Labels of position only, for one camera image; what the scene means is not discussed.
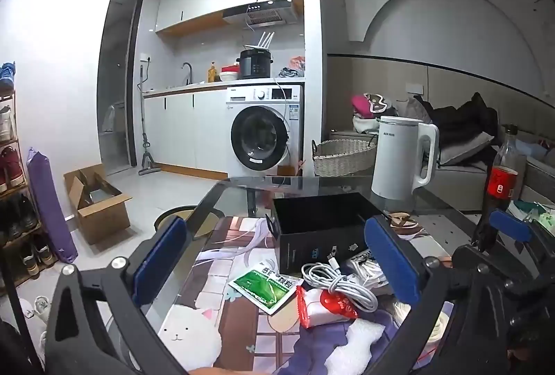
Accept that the grey sofa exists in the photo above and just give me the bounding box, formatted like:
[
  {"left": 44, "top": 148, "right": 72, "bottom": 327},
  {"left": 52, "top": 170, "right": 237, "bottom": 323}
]
[{"left": 327, "top": 128, "right": 555, "bottom": 211}]

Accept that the orange plastic bag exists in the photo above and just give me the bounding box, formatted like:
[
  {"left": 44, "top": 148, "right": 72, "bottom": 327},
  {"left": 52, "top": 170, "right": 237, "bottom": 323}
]
[{"left": 280, "top": 56, "right": 305, "bottom": 78}]

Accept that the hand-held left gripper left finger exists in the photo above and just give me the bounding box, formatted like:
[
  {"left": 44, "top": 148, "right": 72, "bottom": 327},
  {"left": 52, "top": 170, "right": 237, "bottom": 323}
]
[{"left": 43, "top": 216, "right": 191, "bottom": 375}]

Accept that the cola bottle red label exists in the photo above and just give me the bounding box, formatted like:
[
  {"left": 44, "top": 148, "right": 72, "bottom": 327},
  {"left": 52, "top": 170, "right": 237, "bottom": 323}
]
[{"left": 477, "top": 124, "right": 527, "bottom": 250}]

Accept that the black rice cooker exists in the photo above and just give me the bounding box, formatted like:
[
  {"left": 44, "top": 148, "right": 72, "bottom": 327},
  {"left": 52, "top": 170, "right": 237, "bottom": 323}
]
[{"left": 236, "top": 48, "right": 275, "bottom": 80}]

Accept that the rolled purple mat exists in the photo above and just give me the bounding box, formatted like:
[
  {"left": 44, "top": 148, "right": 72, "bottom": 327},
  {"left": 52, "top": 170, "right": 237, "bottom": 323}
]
[{"left": 26, "top": 147, "right": 79, "bottom": 264}]

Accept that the open brown cardboard box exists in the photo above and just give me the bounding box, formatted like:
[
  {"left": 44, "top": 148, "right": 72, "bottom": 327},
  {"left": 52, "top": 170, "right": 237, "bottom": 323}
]
[{"left": 63, "top": 164, "right": 133, "bottom": 245}]

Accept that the red white glue packet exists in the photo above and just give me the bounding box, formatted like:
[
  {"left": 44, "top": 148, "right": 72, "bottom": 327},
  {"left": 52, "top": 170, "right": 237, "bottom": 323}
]
[{"left": 296, "top": 286, "right": 360, "bottom": 330}]

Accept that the grey pillow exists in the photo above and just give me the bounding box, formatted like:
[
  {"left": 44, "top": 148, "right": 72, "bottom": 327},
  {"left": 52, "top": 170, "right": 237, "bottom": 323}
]
[{"left": 438, "top": 131, "right": 495, "bottom": 167}]

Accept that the green white paper package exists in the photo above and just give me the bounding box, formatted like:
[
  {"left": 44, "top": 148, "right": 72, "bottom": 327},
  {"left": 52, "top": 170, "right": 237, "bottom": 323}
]
[{"left": 516, "top": 202, "right": 555, "bottom": 237}]

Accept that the dark framed glass door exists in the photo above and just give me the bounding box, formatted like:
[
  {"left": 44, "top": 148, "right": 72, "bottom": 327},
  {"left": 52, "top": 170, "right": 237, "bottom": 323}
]
[{"left": 99, "top": 0, "right": 145, "bottom": 176}]

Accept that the white base kitchen cabinet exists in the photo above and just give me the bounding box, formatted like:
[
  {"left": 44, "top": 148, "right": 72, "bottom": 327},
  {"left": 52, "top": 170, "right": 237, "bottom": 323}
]
[{"left": 143, "top": 87, "right": 228, "bottom": 176}]

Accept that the white router with antennas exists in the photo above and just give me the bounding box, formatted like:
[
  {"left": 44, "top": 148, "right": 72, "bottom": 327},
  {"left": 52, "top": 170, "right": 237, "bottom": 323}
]
[{"left": 245, "top": 33, "right": 276, "bottom": 52}]

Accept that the clear bag of white cables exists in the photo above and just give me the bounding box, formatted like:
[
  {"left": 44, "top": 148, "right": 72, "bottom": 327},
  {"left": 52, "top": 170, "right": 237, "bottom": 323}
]
[{"left": 347, "top": 249, "right": 389, "bottom": 289}]

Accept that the black jacket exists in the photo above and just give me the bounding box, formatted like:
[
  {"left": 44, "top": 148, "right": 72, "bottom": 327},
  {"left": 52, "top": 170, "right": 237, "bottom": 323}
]
[{"left": 414, "top": 93, "right": 499, "bottom": 155}]

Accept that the round dark stool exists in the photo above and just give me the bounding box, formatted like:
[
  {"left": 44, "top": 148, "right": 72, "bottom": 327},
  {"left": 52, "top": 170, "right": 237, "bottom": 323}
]
[{"left": 154, "top": 205, "right": 204, "bottom": 237}]

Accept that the grey flat mop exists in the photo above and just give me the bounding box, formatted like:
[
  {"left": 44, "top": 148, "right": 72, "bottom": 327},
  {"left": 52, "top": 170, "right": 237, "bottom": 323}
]
[{"left": 138, "top": 63, "right": 162, "bottom": 176}]

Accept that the steel range hood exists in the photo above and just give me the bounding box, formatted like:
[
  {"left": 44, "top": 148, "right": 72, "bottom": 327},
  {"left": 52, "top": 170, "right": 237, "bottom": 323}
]
[{"left": 222, "top": 0, "right": 300, "bottom": 29}]

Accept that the pink clothes pile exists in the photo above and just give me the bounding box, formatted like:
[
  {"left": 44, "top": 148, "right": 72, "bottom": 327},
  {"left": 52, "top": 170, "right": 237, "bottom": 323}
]
[{"left": 350, "top": 93, "right": 406, "bottom": 135}]

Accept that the white front-load washing machine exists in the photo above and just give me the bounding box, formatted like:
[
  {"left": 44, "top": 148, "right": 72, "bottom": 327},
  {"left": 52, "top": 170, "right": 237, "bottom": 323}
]
[{"left": 225, "top": 84, "right": 304, "bottom": 177}]

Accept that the green white medicine sachet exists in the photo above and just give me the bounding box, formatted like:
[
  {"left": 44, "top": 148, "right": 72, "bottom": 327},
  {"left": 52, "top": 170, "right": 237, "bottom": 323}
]
[{"left": 228, "top": 260, "right": 304, "bottom": 316}]

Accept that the white slipper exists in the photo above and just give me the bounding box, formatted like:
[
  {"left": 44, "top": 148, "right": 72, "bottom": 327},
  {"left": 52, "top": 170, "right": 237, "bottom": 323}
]
[{"left": 19, "top": 296, "right": 53, "bottom": 320}]

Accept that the black cardboard storage box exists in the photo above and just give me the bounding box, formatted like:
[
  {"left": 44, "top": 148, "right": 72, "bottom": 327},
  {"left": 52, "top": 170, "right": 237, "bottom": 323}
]
[{"left": 265, "top": 192, "right": 393, "bottom": 276}]

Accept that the white charging cable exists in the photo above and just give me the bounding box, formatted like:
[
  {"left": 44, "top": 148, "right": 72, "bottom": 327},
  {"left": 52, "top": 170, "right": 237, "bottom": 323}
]
[{"left": 301, "top": 256, "right": 380, "bottom": 313}]

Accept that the red sneaker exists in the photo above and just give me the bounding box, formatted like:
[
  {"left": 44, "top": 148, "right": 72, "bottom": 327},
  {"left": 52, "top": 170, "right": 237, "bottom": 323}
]
[{"left": 0, "top": 145, "right": 24, "bottom": 189}]

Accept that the printed cartoon table mat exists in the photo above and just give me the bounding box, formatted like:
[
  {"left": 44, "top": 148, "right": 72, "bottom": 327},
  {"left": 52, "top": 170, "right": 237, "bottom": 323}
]
[{"left": 143, "top": 215, "right": 456, "bottom": 375}]

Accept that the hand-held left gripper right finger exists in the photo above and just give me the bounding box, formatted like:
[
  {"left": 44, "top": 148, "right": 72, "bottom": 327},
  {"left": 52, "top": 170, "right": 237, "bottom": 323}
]
[{"left": 363, "top": 215, "right": 482, "bottom": 375}]

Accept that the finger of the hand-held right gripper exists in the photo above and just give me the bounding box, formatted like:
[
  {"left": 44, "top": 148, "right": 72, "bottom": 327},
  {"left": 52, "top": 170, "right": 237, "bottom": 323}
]
[
  {"left": 452, "top": 244, "right": 523, "bottom": 293},
  {"left": 470, "top": 208, "right": 555, "bottom": 272}
]

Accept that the woven wicker basket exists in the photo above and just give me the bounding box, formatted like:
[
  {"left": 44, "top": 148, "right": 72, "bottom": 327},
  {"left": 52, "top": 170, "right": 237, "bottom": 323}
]
[{"left": 311, "top": 138, "right": 377, "bottom": 177}]

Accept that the white blue plush toy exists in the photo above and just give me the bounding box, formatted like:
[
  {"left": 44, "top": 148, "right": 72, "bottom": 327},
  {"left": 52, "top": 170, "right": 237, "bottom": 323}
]
[{"left": 323, "top": 319, "right": 386, "bottom": 375}]

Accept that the white electric kettle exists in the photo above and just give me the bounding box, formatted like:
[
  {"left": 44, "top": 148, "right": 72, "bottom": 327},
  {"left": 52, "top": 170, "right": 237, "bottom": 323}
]
[{"left": 370, "top": 115, "right": 441, "bottom": 201}]

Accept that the wooden shoe rack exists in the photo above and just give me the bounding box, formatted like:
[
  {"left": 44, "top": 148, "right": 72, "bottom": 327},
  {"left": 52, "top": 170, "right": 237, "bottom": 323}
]
[{"left": 0, "top": 63, "right": 57, "bottom": 293}]

